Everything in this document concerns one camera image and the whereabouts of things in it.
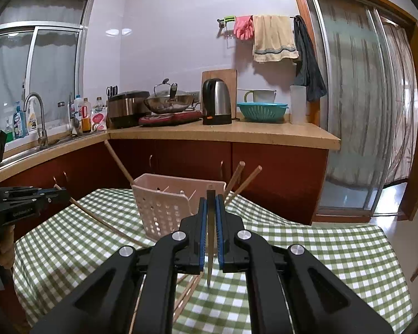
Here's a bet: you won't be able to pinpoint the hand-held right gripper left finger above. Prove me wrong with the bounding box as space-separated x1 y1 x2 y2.
30 197 208 334

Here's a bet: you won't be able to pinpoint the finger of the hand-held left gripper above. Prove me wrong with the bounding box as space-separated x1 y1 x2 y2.
5 195 69 207
0 186 67 197

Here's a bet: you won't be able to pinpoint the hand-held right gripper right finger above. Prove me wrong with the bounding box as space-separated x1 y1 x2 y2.
214 195 394 334

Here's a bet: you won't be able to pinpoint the pink perforated utensil holder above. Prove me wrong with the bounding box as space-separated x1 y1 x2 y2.
131 173 227 242

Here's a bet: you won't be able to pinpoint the person's left hand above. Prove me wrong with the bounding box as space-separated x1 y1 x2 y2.
0 224 16 270

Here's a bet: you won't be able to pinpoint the stainless steel sink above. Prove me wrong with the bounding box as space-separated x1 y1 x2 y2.
0 139 74 168

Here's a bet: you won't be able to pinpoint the chrome kitchen faucet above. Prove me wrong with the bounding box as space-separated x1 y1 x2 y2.
24 93 49 148

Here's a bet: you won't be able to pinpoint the white spray bottle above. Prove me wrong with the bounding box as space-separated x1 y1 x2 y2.
27 106 39 133

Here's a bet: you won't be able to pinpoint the blue detergent bottle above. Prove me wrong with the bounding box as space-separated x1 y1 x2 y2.
13 102 28 139

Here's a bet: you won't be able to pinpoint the orange oil bottle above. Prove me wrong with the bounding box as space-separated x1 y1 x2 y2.
82 98 92 133

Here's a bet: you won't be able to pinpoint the pink and white pouch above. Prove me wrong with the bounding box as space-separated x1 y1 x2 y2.
91 108 108 133

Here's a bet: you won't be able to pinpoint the green checkered tablecloth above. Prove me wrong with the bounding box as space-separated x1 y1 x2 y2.
12 188 413 334

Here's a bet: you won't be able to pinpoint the beige kitchen counter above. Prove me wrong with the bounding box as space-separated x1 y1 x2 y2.
0 120 341 183

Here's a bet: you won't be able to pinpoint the red induction cooker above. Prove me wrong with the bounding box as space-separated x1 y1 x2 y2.
138 109 203 126

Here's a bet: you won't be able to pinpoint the dark rice cooker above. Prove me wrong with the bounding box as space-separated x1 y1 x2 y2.
107 91 150 129

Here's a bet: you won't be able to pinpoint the knife block with scissors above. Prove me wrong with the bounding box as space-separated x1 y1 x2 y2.
106 85 119 107

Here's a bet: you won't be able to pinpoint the teal plastic colander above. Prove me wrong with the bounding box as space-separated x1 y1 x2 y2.
237 102 289 123

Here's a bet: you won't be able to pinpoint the steel electric kettle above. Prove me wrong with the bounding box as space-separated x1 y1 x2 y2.
201 78 233 126

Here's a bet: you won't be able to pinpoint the steel wok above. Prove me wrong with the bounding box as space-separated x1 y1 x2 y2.
144 94 196 115

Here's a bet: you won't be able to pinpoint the glass wok lid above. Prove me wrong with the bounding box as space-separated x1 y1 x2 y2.
153 78 185 98

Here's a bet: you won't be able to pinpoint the white plastic container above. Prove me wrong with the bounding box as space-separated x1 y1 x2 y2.
290 85 307 125

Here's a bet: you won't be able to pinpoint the wooden cutting board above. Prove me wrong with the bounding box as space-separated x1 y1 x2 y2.
201 69 237 119

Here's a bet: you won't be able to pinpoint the dark grey cloth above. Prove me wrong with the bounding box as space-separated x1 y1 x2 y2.
293 15 328 102

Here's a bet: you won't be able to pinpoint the sliding glass door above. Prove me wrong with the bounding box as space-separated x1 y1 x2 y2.
307 0 418 213

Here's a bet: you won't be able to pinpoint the beige striped towel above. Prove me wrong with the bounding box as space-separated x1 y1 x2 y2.
252 14 299 63

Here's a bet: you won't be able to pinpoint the pink rubber gloves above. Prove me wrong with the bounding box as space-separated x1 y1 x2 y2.
233 16 255 40

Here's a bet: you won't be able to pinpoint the patterned curtain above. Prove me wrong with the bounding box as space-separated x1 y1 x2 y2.
380 21 417 185

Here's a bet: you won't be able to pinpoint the aluminium frame window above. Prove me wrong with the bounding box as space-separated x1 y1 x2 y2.
0 0 96 147

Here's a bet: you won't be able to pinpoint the white jug with green handle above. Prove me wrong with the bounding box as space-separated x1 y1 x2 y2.
244 89 277 104

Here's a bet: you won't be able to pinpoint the metal towel rail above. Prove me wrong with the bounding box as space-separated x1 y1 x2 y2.
216 14 300 28

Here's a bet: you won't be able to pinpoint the wooden door frame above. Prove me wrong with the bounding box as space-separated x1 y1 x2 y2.
287 0 418 221

